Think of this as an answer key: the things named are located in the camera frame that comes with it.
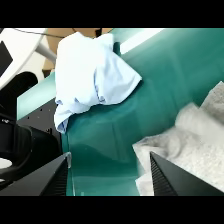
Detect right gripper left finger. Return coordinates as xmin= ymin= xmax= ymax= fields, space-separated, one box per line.
xmin=0 ymin=152 xmax=70 ymax=197

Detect light blue shirt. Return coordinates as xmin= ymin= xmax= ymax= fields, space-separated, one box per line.
xmin=53 ymin=31 xmax=143 ymax=135

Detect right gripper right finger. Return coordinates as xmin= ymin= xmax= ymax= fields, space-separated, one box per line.
xmin=149 ymin=151 xmax=224 ymax=197

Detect pale pink garment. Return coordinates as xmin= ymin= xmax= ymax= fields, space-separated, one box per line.
xmin=132 ymin=81 xmax=224 ymax=197

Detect black mounting plate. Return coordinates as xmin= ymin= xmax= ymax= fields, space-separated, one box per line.
xmin=16 ymin=97 xmax=68 ymax=138

